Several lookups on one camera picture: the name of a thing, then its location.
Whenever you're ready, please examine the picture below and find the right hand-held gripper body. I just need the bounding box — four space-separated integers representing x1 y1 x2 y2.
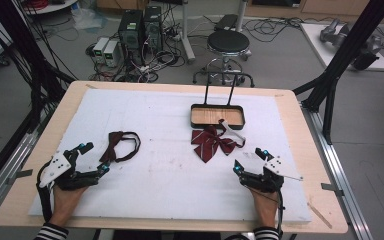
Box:
240 155 304 194

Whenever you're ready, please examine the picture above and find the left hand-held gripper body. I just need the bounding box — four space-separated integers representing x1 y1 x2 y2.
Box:
39 149 101 192

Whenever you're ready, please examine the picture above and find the dark brown bow tie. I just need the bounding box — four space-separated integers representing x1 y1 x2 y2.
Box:
99 130 142 164

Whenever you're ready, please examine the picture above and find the red striped bow tie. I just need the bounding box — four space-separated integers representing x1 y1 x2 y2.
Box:
190 119 247 164

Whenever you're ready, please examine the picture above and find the black rack with wooden tray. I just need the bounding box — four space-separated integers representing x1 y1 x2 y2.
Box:
190 70 256 131

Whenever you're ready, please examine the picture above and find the person's right hand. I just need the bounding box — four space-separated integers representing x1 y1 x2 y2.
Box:
249 190 279 229

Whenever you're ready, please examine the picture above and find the person's left hand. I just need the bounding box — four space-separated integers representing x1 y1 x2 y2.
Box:
49 186 88 228

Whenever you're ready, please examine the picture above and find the thin wooden stick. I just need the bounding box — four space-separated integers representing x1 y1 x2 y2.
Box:
307 201 333 230

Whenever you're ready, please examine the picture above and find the white foam mat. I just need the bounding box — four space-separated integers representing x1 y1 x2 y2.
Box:
28 88 313 224

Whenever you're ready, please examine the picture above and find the white power supply box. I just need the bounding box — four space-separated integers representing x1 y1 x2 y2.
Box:
92 37 110 64
103 40 120 68

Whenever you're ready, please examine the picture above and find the black round stool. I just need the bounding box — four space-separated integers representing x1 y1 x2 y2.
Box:
193 29 253 84

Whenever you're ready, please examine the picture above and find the white board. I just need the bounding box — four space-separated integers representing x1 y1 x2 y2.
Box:
299 22 384 72

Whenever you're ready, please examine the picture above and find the black computer tower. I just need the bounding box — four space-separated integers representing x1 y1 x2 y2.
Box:
118 9 145 53
143 5 164 52

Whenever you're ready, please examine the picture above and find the clear plastic bag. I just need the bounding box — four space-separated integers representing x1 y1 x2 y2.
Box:
71 5 108 32

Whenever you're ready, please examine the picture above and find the flat black box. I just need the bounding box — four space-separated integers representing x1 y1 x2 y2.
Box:
214 13 240 32

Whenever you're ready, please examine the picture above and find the grey desk leg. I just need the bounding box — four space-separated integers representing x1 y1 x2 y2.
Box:
179 0 196 64

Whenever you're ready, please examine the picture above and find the round white table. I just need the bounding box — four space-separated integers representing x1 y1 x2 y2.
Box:
22 0 78 15

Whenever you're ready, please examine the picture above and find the right hand-held gripper cable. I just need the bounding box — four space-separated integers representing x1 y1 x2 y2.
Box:
275 189 285 236

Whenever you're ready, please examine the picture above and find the hand-held gripper cable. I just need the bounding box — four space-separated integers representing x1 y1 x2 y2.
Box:
275 189 285 236
35 169 54 224

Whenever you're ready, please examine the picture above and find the left hand-held gripper cable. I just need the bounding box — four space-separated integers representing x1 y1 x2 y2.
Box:
35 169 54 224

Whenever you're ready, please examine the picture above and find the grey metal bracket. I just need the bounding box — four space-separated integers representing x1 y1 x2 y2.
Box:
320 182 345 198
5 169 34 185

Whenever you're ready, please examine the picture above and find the aluminium rail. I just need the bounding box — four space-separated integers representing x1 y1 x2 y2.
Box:
299 102 374 240
0 109 53 221

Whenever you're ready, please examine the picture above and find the tangle of black cables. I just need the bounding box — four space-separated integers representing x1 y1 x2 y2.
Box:
86 3 188 84

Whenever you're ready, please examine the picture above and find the black frame strut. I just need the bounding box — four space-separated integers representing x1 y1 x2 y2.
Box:
293 0 384 145
0 0 76 134

